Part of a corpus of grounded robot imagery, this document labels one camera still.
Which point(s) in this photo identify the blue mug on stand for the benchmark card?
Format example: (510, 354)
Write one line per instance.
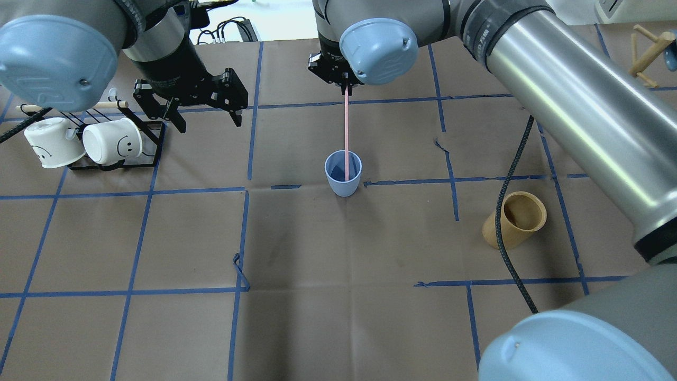
(669, 56)

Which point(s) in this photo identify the black wire cup rack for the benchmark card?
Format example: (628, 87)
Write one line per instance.
(152, 133)

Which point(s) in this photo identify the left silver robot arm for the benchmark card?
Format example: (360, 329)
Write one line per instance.
(63, 54)

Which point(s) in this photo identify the white mug lower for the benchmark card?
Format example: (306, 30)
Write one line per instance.
(113, 141)

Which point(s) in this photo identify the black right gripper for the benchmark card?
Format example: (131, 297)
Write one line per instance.
(328, 62)

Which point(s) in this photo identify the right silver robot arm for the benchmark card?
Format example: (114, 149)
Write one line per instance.
(618, 132)

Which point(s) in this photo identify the light blue plastic cup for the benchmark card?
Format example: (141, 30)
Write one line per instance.
(343, 175)

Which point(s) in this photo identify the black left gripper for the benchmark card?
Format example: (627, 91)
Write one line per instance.
(172, 67)

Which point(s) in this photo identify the wooden cylinder holder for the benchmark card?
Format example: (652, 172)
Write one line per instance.
(521, 215)

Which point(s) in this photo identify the white mug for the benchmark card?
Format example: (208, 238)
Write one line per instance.
(113, 141)
(55, 142)

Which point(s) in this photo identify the wooden cup tree stand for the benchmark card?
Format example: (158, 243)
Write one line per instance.
(640, 62)

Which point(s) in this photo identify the white mug upper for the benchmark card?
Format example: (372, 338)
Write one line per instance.
(55, 142)

